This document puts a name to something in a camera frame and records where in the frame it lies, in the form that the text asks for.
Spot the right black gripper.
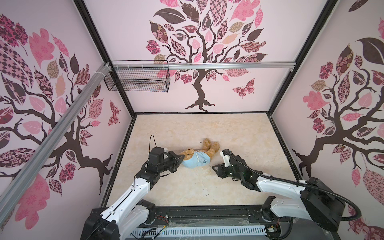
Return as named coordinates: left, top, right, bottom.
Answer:
left=211, top=161, right=243, bottom=182

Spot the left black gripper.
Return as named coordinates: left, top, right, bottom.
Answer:
left=158, top=151, right=185, bottom=174

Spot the light blue fleece hoodie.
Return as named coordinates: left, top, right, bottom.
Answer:
left=181, top=150, right=211, bottom=169

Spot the brown plush teddy bear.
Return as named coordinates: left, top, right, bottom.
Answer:
left=180, top=138, right=220, bottom=161

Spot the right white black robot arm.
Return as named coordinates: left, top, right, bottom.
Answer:
left=212, top=149, right=346, bottom=232

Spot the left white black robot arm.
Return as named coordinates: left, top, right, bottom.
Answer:
left=80, top=147, right=185, bottom=240

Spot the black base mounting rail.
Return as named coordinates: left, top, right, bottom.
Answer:
left=125, top=205, right=298, bottom=240

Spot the white slotted cable duct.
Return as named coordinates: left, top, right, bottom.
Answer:
left=129, top=226, right=267, bottom=240

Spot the black wire mesh basket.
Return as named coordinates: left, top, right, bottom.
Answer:
left=104, top=60, right=171, bottom=93

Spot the rear aluminium rail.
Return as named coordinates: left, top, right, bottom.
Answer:
left=113, top=62, right=296, bottom=70

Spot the aluminium rail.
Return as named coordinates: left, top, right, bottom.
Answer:
left=1, top=63, right=112, bottom=224
left=113, top=62, right=296, bottom=70

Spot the left aluminium rail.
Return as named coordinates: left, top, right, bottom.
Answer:
left=1, top=63, right=112, bottom=224

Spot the right black corrugated cable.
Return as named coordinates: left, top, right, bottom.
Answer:
left=223, top=149, right=362, bottom=222

